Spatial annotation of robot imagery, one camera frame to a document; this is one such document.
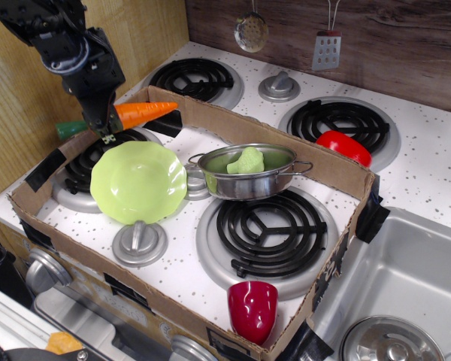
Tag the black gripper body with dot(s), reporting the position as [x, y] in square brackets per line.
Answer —
[83, 58]

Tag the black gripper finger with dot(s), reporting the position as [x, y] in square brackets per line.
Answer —
[96, 113]

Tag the orange toy carrot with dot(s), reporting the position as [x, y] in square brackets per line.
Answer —
[125, 116]

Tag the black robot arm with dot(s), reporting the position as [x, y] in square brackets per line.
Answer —
[22, 18]

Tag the light green plastic plate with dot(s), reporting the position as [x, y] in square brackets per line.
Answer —
[138, 180]

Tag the front left black burner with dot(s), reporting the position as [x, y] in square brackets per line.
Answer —
[71, 186]

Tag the black burner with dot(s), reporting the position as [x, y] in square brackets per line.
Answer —
[282, 240]
[71, 186]
[205, 80]
[358, 119]

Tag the back left black burner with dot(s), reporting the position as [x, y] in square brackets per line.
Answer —
[205, 80]

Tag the brown cardboard fence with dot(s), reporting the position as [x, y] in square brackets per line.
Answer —
[329, 169]

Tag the middle silver stove knob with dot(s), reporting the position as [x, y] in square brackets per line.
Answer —
[196, 184]

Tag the silver stove knob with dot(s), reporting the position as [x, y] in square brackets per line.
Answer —
[196, 184]
[139, 244]
[279, 88]

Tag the front silver stove knob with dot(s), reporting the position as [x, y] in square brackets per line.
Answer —
[139, 244]

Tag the small steel pot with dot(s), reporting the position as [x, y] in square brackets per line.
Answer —
[280, 166]

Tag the light green toy broccoli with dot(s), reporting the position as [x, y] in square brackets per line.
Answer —
[250, 161]

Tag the hanging perforated metal ladle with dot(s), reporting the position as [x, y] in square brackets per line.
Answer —
[251, 30]

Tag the left silver oven knob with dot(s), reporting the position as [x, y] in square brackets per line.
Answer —
[45, 272]

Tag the silver oven knob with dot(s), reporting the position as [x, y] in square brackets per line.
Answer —
[185, 349]
[45, 272]

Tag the back silver stove knob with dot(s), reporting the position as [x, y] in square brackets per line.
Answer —
[279, 88]

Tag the front right black burner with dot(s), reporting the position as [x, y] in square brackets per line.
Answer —
[282, 240]

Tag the hanging slotted metal spatula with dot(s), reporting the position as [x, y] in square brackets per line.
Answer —
[327, 48]

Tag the orange object bottom left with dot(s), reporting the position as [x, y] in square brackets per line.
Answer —
[61, 343]

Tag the red toy pepper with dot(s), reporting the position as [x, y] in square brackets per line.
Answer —
[345, 145]

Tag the dark red plastic cup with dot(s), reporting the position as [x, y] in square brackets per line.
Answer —
[253, 310]

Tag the lower silver oven knob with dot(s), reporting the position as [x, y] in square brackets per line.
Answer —
[185, 349]

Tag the back right black burner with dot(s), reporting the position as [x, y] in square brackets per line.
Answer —
[358, 119]

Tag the silver sink basin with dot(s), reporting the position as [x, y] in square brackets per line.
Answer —
[404, 272]

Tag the steel pot lid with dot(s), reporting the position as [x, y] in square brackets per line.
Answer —
[388, 338]

